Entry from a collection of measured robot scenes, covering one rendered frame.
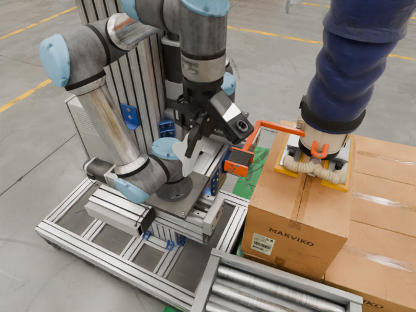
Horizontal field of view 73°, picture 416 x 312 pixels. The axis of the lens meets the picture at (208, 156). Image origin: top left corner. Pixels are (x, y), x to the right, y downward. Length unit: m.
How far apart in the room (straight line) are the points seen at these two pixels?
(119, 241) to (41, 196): 1.00
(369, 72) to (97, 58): 0.80
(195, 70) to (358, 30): 0.59
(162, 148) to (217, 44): 0.58
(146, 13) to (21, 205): 2.45
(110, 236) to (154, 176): 1.19
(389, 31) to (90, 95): 0.83
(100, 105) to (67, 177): 2.04
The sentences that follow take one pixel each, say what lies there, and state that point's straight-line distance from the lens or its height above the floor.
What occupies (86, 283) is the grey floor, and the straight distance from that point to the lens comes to 2.22.
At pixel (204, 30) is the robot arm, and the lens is 0.44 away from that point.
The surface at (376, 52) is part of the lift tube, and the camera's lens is 1.00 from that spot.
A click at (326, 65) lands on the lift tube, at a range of 1.03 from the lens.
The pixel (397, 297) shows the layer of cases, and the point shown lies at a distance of 1.70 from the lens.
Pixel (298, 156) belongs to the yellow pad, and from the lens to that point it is 1.27.
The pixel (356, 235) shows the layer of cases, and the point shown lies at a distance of 1.78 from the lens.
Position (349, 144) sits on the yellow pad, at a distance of 1.41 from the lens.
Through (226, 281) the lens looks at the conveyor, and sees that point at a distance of 1.55.
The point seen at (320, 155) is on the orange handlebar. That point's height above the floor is 1.19.
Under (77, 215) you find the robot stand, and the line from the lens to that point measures 2.26.
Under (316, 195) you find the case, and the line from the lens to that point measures 1.32.
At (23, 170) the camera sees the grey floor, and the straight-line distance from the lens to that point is 3.11.
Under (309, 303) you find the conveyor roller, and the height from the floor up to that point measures 0.54.
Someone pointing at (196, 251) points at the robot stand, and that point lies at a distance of 1.93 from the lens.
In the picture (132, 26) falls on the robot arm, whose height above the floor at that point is 1.67.
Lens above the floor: 1.93
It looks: 45 degrees down
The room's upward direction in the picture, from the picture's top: straight up
